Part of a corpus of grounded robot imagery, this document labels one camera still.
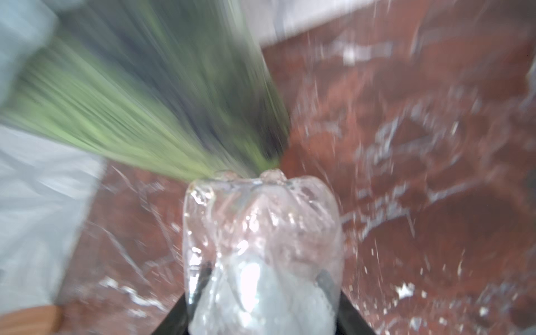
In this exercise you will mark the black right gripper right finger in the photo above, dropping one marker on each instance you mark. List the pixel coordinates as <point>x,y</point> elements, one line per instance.
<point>349,321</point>

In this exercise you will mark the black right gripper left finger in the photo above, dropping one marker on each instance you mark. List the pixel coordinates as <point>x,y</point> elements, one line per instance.
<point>176,322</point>

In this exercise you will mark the crushed Pepsi bottle blue cap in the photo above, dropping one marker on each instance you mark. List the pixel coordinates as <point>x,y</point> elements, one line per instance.
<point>262,256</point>

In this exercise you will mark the clear plastic bin liner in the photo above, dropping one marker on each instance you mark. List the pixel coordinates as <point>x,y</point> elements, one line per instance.
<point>46,187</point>

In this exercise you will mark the green wood-pattern trash bin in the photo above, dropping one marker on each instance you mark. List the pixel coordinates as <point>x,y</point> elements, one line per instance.
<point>179,88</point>

